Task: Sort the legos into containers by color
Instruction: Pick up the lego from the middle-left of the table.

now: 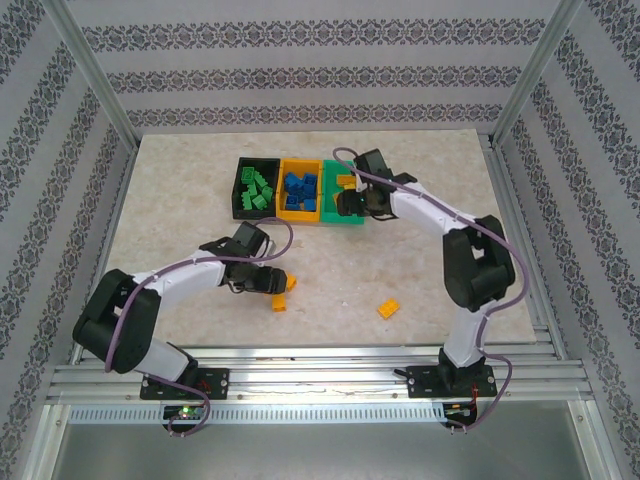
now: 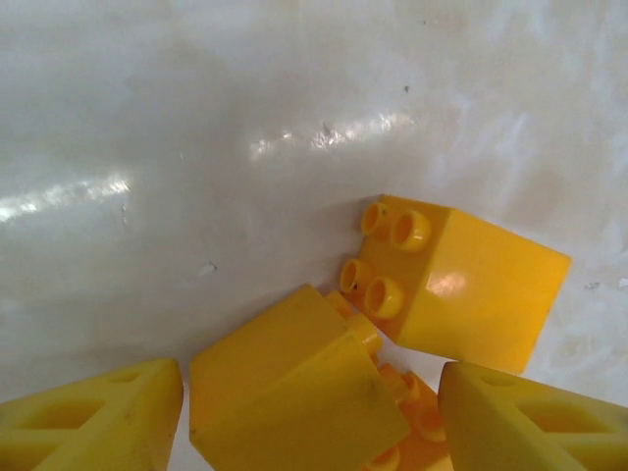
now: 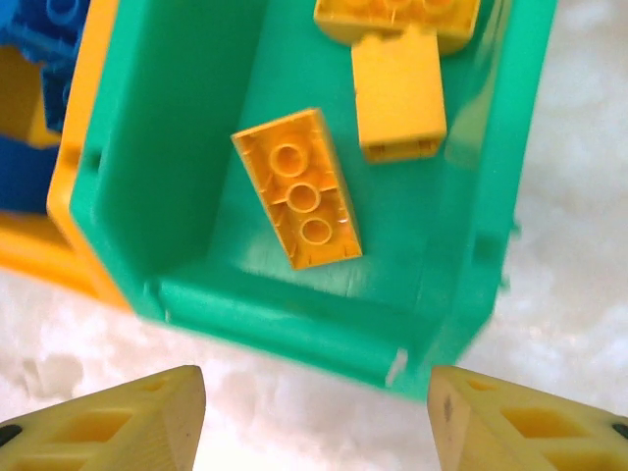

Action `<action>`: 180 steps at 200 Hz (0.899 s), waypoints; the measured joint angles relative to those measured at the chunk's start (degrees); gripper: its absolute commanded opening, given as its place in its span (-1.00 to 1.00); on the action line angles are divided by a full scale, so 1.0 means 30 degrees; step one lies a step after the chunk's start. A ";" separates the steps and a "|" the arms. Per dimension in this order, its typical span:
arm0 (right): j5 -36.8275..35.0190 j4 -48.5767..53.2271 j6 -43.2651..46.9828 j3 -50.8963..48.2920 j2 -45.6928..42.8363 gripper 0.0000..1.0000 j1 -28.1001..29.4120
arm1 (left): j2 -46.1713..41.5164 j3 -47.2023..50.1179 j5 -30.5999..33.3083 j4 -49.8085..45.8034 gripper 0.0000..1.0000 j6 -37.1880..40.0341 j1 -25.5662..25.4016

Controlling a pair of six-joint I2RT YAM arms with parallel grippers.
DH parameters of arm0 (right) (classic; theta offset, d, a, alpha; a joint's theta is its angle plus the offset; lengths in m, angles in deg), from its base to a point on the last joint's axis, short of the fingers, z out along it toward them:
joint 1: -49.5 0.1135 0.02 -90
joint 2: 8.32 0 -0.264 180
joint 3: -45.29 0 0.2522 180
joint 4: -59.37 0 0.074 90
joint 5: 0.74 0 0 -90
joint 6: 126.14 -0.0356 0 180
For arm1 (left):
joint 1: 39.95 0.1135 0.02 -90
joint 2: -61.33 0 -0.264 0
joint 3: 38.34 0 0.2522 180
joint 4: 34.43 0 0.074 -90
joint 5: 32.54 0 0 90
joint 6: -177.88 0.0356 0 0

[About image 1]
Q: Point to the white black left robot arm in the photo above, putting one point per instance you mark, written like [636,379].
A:
[175,280]

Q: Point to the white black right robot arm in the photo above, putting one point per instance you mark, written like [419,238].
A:
[425,210]

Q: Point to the green plastic bin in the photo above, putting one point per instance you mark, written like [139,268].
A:
[332,217]

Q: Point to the yellow plastic bin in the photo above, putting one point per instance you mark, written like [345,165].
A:
[300,216]

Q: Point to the black plastic bin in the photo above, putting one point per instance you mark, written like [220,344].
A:
[240,214]

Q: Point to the small circuit board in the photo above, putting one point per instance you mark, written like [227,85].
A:
[460,411]
[185,413]

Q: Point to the grey metal panel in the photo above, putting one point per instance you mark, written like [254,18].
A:
[320,450]

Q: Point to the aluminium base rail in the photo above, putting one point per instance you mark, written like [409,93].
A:
[320,380]

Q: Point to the aluminium side rail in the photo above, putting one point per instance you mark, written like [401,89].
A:
[107,240]
[530,250]

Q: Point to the aluminium frame post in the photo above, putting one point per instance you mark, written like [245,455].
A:
[537,75]
[90,75]

